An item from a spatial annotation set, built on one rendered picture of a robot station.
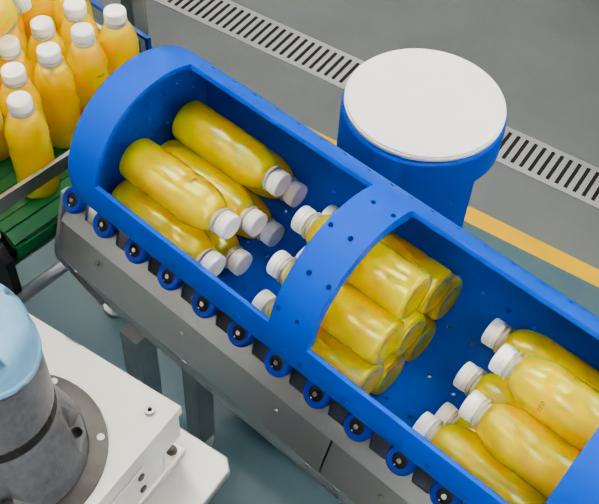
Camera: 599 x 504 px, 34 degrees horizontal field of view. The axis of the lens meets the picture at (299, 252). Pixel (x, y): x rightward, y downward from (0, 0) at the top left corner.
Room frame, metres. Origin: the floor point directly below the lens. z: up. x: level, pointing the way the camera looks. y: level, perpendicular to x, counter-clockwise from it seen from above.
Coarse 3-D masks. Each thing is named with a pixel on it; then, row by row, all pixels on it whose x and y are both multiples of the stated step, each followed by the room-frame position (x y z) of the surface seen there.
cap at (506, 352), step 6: (504, 348) 0.67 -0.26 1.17; (510, 348) 0.67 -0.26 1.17; (498, 354) 0.66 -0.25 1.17; (504, 354) 0.66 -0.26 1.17; (510, 354) 0.66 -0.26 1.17; (492, 360) 0.65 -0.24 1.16; (498, 360) 0.65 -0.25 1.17; (504, 360) 0.65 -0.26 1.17; (492, 366) 0.65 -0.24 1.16; (498, 366) 0.65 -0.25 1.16; (504, 366) 0.64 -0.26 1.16; (498, 372) 0.64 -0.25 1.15
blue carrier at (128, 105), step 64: (128, 64) 1.07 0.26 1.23; (192, 64) 1.09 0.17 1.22; (128, 128) 1.06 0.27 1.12; (256, 128) 1.11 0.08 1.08; (320, 192) 1.02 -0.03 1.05; (384, 192) 0.86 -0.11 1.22; (256, 256) 0.95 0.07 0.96; (320, 256) 0.76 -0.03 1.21; (448, 256) 0.88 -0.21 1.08; (256, 320) 0.73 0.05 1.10; (320, 320) 0.70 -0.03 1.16; (448, 320) 0.82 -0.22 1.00; (512, 320) 0.80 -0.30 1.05; (576, 320) 0.68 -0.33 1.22; (320, 384) 0.66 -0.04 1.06; (448, 384) 0.74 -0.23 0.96
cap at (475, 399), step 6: (474, 390) 0.64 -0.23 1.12; (468, 396) 0.63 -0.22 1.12; (474, 396) 0.63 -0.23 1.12; (480, 396) 0.63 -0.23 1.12; (468, 402) 0.62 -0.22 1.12; (474, 402) 0.62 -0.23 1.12; (480, 402) 0.62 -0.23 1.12; (462, 408) 0.61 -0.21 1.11; (468, 408) 0.61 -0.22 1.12; (474, 408) 0.61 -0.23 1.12; (462, 414) 0.61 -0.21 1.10; (468, 414) 0.61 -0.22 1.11; (468, 420) 0.60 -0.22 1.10
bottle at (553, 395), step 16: (512, 368) 0.64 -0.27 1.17; (528, 368) 0.63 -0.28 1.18; (544, 368) 0.63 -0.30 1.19; (560, 368) 0.63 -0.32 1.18; (512, 384) 0.62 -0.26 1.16; (528, 384) 0.61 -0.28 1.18; (544, 384) 0.61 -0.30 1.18; (560, 384) 0.61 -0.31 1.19; (576, 384) 0.61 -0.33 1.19; (528, 400) 0.60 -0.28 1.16; (544, 400) 0.60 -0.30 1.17; (560, 400) 0.59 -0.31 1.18; (576, 400) 0.59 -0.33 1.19; (592, 400) 0.59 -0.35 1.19; (544, 416) 0.58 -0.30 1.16; (560, 416) 0.58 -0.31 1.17; (576, 416) 0.57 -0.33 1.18; (592, 416) 0.57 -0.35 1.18; (560, 432) 0.57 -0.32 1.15; (576, 432) 0.56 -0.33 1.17; (592, 432) 0.56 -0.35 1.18; (576, 448) 0.56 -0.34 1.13
